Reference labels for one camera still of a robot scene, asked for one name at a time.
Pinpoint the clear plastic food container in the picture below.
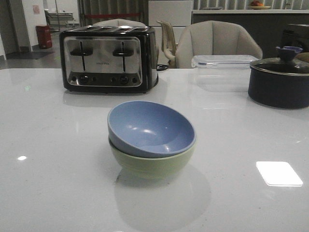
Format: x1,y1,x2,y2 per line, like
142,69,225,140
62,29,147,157
191,55,258,92

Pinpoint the green plastic bowl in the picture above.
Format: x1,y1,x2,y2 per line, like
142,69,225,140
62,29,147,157
108,139,196,179

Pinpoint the glass pot lid blue knob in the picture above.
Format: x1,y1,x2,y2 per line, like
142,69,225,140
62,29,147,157
250,46,309,76

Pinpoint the black appliance at right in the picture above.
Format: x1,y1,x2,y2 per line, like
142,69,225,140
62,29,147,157
280,24,309,53

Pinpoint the beige upholstered armchair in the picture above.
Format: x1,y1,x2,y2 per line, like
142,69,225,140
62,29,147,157
175,20,263,69

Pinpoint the black and chrome toaster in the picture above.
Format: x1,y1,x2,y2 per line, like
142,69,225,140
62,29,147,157
59,26,158,93

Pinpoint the blue plastic bowl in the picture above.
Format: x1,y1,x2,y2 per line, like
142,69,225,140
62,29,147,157
107,101,197,158

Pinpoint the beige office chair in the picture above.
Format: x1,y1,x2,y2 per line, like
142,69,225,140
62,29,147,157
157,20,177,68

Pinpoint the red bin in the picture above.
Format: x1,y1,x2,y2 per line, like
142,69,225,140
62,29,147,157
36,25,53,49

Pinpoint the beige chair behind toaster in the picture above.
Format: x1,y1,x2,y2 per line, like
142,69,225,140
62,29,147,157
93,18,146,27

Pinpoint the dark blue cooking pot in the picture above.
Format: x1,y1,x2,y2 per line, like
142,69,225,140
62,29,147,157
248,68,309,109

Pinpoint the fruit plate on counter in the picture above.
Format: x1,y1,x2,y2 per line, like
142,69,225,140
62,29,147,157
248,0,271,10

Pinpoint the white cabinet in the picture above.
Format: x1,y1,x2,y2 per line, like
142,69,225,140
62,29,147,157
148,0,194,64

